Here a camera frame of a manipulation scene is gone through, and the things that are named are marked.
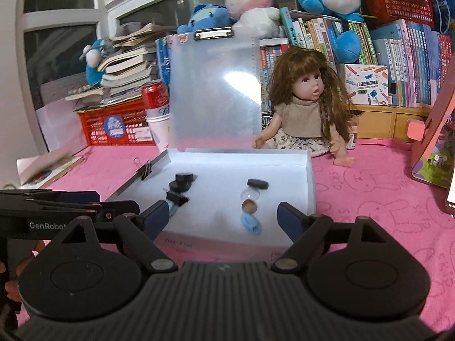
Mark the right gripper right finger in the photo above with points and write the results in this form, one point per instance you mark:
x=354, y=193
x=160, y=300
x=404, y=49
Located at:
x=356, y=270

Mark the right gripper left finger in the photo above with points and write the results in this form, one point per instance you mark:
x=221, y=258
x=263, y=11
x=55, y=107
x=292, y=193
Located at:
x=90, y=270

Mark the brown kiwi-like nut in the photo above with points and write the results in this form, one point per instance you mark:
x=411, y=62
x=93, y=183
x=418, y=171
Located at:
x=249, y=206

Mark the black round puck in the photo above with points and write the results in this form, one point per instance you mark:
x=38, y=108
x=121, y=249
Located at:
x=184, y=179
x=177, y=187

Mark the person's left hand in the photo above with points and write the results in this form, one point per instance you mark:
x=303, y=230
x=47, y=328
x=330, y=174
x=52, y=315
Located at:
x=19, y=253

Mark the open book at left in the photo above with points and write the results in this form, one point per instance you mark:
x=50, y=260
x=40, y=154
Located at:
x=39, y=172

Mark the pink bunny-print cloth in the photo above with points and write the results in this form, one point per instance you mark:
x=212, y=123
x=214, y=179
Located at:
x=378, y=185

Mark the light blue crumpled piece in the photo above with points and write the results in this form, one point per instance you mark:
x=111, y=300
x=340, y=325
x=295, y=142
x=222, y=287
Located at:
x=251, y=224

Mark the smartphone with lit screen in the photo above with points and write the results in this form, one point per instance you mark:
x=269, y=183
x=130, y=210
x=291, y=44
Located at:
x=450, y=195

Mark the black binder clip on box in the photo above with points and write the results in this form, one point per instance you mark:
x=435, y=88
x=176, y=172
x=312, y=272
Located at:
x=143, y=169

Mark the clear round lens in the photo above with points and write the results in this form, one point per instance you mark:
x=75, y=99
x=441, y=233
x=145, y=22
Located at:
x=250, y=193

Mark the red plastic crate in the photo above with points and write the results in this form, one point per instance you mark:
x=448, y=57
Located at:
x=123, y=123

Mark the wooden drawer unit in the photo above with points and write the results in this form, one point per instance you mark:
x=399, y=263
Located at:
x=386, y=122

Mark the shallow grey cardboard box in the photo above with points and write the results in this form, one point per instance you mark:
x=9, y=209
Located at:
x=214, y=208

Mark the brown-haired baby doll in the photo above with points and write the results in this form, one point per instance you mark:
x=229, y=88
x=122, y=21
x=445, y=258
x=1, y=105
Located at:
x=310, y=107

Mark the white paper cup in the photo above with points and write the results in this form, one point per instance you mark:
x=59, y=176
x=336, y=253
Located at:
x=160, y=130

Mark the blue white plush at left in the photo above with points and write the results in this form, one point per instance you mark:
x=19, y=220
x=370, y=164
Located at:
x=93, y=56

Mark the red beer can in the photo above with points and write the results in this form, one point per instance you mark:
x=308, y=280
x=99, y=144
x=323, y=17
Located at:
x=155, y=98

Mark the stack of books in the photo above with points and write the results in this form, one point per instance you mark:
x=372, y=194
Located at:
x=129, y=60

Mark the white pencil-print box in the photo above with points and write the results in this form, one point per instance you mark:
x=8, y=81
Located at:
x=366, y=84

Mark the translucent plastic clipboard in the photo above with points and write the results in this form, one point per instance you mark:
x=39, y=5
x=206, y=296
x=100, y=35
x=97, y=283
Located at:
x=215, y=89

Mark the row of colourful books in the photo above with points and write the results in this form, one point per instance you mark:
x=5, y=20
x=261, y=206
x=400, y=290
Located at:
x=417, y=57

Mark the small blue plush toy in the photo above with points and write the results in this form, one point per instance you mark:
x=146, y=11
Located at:
x=207, y=16

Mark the red basket on shelf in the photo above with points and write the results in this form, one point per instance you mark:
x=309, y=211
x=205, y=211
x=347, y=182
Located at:
x=386, y=11

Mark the blue box on shelf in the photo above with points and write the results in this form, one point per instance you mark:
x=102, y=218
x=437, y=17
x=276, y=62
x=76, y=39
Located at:
x=444, y=15

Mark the pink white plush bunny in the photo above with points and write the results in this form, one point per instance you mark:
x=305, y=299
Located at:
x=257, y=16

